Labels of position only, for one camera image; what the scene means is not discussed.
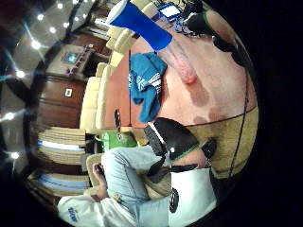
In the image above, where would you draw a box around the open laptop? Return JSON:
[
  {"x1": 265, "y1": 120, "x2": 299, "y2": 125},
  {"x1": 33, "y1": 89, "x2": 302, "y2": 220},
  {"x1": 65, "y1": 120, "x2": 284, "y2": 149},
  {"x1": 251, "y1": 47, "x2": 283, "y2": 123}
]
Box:
[{"x1": 156, "y1": 3, "x2": 184, "y2": 23}]

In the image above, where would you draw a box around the blue patterned garment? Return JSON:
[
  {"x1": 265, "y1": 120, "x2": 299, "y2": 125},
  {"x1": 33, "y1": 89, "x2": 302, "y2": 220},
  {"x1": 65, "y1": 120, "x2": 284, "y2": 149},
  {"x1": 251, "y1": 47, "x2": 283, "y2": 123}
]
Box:
[{"x1": 127, "y1": 51, "x2": 169, "y2": 125}]

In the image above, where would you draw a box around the green bag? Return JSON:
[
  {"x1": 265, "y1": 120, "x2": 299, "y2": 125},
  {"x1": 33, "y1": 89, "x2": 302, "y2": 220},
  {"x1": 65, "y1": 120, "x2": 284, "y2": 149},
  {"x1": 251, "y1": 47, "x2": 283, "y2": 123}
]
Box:
[{"x1": 94, "y1": 131, "x2": 139, "y2": 152}]

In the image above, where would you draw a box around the small black object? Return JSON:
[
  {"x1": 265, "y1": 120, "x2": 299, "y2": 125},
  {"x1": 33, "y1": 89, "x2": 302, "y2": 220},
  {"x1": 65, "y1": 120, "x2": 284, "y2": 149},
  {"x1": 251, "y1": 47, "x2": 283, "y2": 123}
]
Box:
[{"x1": 113, "y1": 108, "x2": 122, "y2": 131}]

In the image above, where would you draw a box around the cream armchair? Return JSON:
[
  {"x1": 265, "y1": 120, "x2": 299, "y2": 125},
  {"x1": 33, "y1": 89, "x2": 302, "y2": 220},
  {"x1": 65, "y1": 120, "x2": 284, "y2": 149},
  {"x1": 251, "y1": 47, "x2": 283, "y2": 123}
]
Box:
[{"x1": 105, "y1": 25, "x2": 137, "y2": 55}]

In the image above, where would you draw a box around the black phone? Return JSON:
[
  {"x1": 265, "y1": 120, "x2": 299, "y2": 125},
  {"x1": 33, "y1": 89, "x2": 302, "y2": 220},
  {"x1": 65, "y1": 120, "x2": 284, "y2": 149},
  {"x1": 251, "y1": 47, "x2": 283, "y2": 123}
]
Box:
[{"x1": 94, "y1": 163, "x2": 107, "y2": 178}]

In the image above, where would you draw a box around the long cream sofa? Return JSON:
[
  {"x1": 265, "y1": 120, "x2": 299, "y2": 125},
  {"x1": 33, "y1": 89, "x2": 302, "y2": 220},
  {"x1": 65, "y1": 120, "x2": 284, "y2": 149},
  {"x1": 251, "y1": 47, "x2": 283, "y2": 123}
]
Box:
[{"x1": 79, "y1": 61, "x2": 116, "y2": 131}]

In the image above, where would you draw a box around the row of ceiling spotlights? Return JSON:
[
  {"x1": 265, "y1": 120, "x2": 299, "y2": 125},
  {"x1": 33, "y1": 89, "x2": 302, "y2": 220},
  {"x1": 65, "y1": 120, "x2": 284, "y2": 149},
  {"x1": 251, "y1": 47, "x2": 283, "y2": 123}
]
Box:
[{"x1": 3, "y1": 0, "x2": 98, "y2": 160}]

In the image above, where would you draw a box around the thin black cable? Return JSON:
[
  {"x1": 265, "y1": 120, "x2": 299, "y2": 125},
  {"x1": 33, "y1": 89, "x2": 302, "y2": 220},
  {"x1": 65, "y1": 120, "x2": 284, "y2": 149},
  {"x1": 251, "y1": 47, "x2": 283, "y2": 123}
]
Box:
[{"x1": 227, "y1": 67, "x2": 251, "y2": 179}]

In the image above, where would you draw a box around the framed wall picture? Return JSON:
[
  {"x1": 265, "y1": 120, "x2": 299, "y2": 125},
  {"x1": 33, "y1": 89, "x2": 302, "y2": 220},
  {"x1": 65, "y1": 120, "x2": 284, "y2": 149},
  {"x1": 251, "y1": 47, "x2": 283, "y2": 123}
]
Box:
[{"x1": 61, "y1": 51, "x2": 80, "y2": 65}]

